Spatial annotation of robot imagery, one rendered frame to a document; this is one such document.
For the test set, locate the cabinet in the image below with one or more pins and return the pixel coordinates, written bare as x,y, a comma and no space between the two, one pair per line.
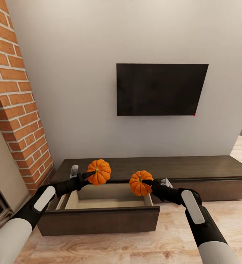
113,208

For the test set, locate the pumpkin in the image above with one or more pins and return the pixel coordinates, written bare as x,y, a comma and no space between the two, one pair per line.
136,184
102,170

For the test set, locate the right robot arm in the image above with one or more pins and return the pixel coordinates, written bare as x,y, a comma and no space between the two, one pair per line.
211,244

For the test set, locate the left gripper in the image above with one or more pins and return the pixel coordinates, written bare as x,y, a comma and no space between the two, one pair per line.
78,182

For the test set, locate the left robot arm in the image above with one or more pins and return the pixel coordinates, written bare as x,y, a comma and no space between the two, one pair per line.
14,234

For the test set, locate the wall mounted tv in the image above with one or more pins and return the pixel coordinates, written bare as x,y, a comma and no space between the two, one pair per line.
156,89

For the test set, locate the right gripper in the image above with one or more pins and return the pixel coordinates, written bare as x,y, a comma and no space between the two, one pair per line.
159,190

